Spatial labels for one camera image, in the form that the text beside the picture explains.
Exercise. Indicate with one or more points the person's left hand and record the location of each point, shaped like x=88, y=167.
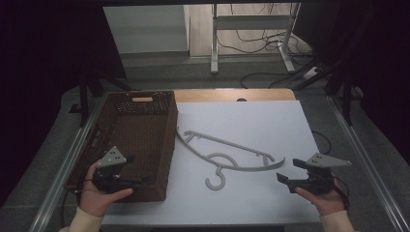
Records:
x=96, y=201

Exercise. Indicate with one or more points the metal rail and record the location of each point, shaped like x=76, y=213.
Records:
x=364, y=154
x=64, y=167

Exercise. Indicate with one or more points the black stand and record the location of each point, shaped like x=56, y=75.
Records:
x=346, y=96
x=87, y=93

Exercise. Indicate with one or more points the person's right hand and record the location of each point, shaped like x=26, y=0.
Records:
x=327, y=201

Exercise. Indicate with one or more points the white metal desk frame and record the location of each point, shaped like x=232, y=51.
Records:
x=251, y=22

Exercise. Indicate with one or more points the white cabinet panel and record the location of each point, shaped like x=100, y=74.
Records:
x=145, y=29

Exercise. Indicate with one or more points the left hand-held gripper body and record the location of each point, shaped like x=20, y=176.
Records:
x=109, y=167

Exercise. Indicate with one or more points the white power strip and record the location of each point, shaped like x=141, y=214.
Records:
x=310, y=72

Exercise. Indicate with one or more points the grey plastic clothes hanger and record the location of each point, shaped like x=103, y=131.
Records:
x=225, y=161

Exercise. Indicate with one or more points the white board sheet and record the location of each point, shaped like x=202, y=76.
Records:
x=251, y=129

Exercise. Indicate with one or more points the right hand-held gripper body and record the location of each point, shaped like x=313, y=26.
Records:
x=317, y=179

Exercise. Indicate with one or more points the brown woven basket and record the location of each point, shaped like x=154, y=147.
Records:
x=141, y=138

